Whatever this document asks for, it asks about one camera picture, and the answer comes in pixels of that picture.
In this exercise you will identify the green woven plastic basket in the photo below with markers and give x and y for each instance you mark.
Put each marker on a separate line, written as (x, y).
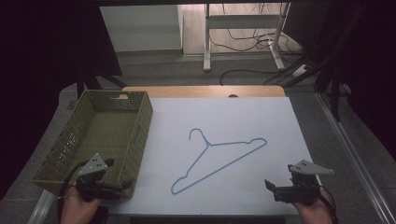
(106, 130)

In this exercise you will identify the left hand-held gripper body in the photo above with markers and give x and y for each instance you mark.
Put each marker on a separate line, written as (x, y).
(93, 179)

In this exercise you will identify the white metal desk frame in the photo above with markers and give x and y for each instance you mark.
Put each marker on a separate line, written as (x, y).
(243, 21)

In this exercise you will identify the white cabinet panel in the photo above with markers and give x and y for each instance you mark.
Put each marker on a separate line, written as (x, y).
(140, 28)

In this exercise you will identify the wooden table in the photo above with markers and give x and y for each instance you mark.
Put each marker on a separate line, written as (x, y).
(186, 91)

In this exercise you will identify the black metal stand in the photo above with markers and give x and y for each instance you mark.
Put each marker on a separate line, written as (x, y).
(334, 93)
(90, 82)

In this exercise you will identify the aluminium rail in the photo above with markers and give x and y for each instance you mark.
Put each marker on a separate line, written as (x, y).
(358, 155)
(42, 207)

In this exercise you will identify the white table mat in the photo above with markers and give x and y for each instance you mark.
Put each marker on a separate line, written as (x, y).
(224, 118)

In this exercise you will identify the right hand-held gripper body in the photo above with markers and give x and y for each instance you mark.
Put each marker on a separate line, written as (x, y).
(300, 183)

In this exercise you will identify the person's left hand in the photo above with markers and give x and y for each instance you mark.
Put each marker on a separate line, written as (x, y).
(76, 210)

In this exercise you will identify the person's right hand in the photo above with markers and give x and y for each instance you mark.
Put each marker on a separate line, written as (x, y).
(313, 213)

